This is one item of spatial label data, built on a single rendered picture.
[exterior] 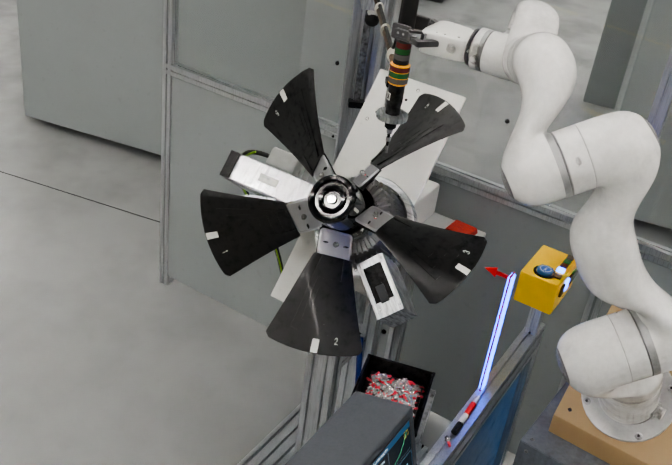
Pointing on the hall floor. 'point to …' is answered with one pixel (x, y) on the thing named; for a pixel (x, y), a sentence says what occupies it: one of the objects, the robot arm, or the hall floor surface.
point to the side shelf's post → (398, 326)
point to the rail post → (514, 411)
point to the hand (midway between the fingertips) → (407, 26)
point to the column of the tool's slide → (357, 59)
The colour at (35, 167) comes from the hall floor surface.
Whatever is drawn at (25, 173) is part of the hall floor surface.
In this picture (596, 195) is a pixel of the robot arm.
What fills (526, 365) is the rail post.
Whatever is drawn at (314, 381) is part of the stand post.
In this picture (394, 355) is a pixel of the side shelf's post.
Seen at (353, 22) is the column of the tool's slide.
